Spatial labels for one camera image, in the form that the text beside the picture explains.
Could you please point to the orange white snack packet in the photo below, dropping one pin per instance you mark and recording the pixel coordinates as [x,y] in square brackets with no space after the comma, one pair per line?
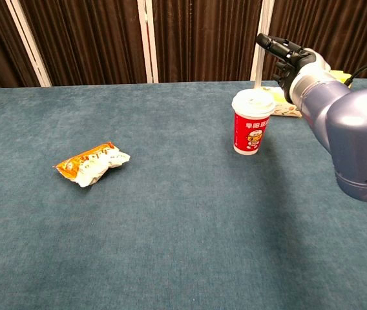
[90,164]

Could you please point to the red paper cup white lid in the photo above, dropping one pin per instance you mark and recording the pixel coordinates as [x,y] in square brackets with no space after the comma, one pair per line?
[251,132]

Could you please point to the yellow green plastic box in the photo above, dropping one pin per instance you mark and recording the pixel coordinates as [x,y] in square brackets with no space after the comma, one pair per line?
[343,77]

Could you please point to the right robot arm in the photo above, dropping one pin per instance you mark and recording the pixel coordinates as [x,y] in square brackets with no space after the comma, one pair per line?
[358,129]

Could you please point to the blue table cloth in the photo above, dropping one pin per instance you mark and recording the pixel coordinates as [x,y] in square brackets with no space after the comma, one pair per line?
[170,242]

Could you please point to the clear plastic straw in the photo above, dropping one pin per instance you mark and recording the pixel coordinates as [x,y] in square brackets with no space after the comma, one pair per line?
[257,76]

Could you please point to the tea bottle beige cap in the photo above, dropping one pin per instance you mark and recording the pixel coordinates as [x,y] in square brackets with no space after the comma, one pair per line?
[283,109]

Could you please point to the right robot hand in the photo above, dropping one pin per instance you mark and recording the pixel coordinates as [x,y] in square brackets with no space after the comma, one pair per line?
[299,58]

